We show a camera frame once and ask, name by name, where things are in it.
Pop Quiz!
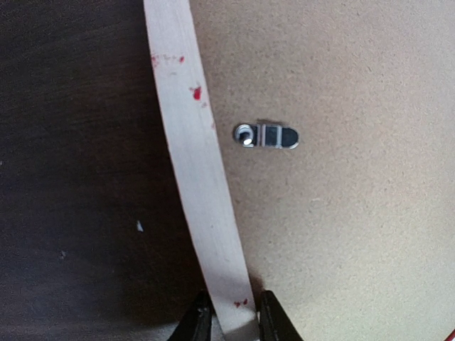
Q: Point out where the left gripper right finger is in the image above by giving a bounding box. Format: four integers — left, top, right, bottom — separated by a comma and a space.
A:
259, 291, 303, 341

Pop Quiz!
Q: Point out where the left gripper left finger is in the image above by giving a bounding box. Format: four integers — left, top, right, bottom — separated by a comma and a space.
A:
168, 291, 213, 341

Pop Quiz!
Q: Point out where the wooden picture frame red edge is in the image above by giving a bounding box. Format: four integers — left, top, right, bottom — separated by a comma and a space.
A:
141, 0, 455, 341

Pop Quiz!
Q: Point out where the brown backing board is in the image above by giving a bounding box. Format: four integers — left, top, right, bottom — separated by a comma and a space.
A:
188, 0, 455, 341

